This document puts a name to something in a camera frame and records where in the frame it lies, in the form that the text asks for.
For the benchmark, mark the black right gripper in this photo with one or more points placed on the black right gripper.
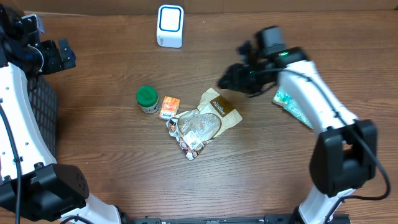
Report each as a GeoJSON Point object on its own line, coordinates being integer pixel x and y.
{"type": "Point", "coordinates": [240, 83]}

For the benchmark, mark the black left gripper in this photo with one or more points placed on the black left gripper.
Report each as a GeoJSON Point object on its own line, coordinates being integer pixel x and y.
{"type": "Point", "coordinates": [62, 55]}

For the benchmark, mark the teal snack packet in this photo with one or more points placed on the teal snack packet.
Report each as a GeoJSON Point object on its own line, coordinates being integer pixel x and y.
{"type": "Point", "coordinates": [283, 99]}

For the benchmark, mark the beige brown snack pouch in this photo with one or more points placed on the beige brown snack pouch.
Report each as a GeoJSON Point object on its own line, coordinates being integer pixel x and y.
{"type": "Point", "coordinates": [195, 129]}

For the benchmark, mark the green lid jar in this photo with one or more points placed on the green lid jar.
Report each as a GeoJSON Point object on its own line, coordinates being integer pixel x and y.
{"type": "Point", "coordinates": [148, 99]}

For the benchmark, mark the small orange box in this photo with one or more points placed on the small orange box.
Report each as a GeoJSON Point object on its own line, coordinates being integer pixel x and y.
{"type": "Point", "coordinates": [169, 108]}

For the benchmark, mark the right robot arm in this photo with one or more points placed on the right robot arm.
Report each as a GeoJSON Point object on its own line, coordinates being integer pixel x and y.
{"type": "Point", "coordinates": [342, 160]}

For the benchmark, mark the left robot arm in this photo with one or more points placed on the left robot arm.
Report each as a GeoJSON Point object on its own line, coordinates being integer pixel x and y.
{"type": "Point", "coordinates": [33, 184]}

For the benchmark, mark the white barcode scanner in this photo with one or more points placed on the white barcode scanner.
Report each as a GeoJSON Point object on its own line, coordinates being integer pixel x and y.
{"type": "Point", "coordinates": [169, 31]}

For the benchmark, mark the grey plastic mesh basket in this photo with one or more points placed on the grey plastic mesh basket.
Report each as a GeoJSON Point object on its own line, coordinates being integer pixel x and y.
{"type": "Point", "coordinates": [45, 107]}

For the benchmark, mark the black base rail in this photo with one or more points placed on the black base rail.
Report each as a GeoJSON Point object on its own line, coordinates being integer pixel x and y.
{"type": "Point", "coordinates": [236, 221]}

